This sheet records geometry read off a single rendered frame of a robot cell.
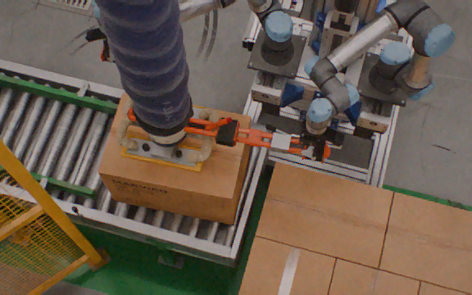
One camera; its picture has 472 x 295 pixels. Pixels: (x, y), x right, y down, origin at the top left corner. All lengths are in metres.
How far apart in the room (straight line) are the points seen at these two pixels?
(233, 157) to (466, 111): 1.82
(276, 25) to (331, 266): 1.15
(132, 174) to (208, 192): 0.34
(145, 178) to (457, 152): 2.00
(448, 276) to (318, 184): 0.74
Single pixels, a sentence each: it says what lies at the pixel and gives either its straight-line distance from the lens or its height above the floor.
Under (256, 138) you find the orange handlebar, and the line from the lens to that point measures 2.53.
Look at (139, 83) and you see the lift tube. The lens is 2.11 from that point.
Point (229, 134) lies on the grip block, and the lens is 2.53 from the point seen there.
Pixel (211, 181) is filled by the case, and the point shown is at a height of 0.95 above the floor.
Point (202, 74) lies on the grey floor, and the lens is 4.10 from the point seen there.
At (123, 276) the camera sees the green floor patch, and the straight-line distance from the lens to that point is 3.70.
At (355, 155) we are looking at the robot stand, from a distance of 3.67.
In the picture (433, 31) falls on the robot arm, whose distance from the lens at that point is 2.34.
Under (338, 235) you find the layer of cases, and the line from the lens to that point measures 3.16.
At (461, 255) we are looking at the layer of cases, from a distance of 3.27.
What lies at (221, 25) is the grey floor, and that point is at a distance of 4.28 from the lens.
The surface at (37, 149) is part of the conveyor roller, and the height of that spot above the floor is 0.55.
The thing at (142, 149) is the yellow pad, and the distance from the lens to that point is 2.66.
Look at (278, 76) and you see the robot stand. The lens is 2.97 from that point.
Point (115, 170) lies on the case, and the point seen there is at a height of 0.95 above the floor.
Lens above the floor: 3.56
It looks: 67 degrees down
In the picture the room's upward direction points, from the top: 3 degrees counter-clockwise
